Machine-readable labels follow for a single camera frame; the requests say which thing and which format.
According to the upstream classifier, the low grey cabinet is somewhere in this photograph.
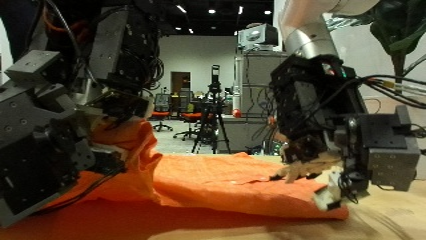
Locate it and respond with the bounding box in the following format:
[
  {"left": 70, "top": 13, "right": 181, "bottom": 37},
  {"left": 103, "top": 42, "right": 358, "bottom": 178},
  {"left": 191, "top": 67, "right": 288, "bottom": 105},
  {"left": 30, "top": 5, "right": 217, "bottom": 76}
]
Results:
[{"left": 217, "top": 114, "right": 278, "bottom": 155}]

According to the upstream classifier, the orange seat office chair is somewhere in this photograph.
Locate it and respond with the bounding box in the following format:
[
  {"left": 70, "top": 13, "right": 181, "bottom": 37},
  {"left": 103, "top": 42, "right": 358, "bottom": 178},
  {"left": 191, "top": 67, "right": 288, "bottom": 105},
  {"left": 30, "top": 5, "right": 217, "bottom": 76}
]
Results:
[
  {"left": 171, "top": 111, "right": 206, "bottom": 142},
  {"left": 149, "top": 93, "right": 175, "bottom": 133}
]

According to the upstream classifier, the orange cloth garment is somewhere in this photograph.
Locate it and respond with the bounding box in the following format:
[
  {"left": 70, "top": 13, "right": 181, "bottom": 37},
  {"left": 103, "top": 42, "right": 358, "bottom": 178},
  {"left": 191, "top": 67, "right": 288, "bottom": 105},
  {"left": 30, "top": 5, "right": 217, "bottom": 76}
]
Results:
[{"left": 0, "top": 118, "right": 350, "bottom": 240}]

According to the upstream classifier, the tall grey filing cabinet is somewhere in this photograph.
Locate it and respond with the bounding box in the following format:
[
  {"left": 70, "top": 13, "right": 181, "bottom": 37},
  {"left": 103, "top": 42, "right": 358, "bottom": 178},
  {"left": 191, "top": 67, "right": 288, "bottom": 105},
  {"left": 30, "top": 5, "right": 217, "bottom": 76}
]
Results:
[{"left": 233, "top": 49, "right": 290, "bottom": 118}]

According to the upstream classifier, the grey boxy monitor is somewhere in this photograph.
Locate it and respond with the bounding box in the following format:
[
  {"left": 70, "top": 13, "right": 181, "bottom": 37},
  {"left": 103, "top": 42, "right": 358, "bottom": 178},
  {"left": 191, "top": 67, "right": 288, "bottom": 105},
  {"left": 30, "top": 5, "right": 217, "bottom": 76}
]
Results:
[{"left": 237, "top": 23, "right": 279, "bottom": 52}]

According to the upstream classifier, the black camera tripod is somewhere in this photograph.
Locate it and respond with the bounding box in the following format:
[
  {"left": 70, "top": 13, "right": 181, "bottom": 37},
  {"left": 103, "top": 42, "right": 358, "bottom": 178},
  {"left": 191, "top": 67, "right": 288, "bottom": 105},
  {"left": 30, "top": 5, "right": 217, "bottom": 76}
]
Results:
[{"left": 190, "top": 64, "right": 231, "bottom": 155}]

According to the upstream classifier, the brown door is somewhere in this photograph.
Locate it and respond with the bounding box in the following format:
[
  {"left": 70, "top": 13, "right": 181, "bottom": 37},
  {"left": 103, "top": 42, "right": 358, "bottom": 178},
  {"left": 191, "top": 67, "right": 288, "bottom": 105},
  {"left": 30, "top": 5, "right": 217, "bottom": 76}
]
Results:
[{"left": 170, "top": 71, "right": 193, "bottom": 95}]

